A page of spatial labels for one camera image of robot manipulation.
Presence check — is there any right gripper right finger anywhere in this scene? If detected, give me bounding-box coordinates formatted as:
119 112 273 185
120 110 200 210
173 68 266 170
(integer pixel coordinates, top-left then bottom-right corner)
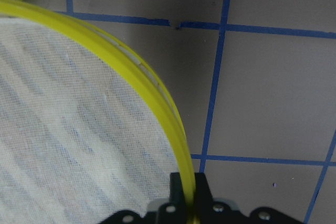
194 173 213 206

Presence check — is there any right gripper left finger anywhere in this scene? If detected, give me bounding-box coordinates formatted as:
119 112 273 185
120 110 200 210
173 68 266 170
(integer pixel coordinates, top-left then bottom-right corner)
169 172 186 207

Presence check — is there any white steamer cloth liner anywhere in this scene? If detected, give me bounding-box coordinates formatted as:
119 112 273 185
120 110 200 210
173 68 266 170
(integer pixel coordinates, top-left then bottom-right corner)
0 18 184 224

